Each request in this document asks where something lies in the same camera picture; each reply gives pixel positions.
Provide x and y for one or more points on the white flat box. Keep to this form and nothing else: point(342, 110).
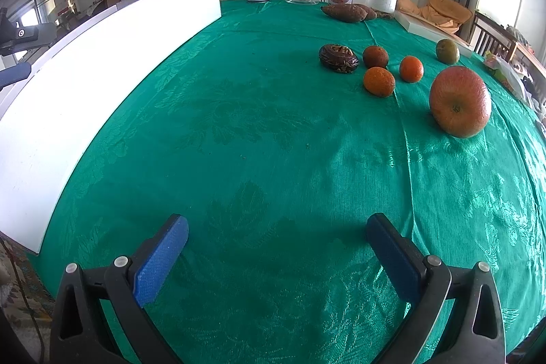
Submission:
point(426, 29)

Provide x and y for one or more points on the red apple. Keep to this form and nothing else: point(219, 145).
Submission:
point(460, 101)

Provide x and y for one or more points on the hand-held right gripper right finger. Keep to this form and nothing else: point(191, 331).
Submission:
point(390, 257)

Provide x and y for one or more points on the green-brown round fruit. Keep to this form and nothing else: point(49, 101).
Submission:
point(447, 51)

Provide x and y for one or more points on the green tablecloth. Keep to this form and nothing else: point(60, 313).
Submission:
point(256, 133)

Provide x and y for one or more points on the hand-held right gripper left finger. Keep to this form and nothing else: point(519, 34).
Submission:
point(162, 257)

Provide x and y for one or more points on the orange lounge chair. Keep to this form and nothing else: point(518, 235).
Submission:
point(448, 8)

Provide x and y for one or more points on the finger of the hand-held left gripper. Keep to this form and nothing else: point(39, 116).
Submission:
point(13, 75)
point(25, 35)

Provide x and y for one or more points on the orange tangerine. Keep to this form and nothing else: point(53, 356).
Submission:
point(378, 81)
point(411, 69)

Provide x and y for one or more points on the wooden side table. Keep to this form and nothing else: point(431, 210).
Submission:
point(529, 55)

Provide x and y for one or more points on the dark brown carved nut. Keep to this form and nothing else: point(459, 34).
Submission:
point(338, 58)

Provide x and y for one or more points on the dark wooden chair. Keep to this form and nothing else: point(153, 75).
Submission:
point(490, 33)

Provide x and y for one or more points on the green snack packet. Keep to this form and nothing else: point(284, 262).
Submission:
point(507, 76)

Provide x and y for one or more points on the white foam board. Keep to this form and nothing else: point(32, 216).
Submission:
point(106, 69)

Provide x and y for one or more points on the small sweet potato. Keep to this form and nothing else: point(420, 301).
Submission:
point(371, 12)

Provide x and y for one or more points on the dark red-orange tangerine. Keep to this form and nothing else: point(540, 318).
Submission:
point(375, 56)

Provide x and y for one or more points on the large sweet potato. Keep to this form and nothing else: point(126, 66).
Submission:
point(343, 13)

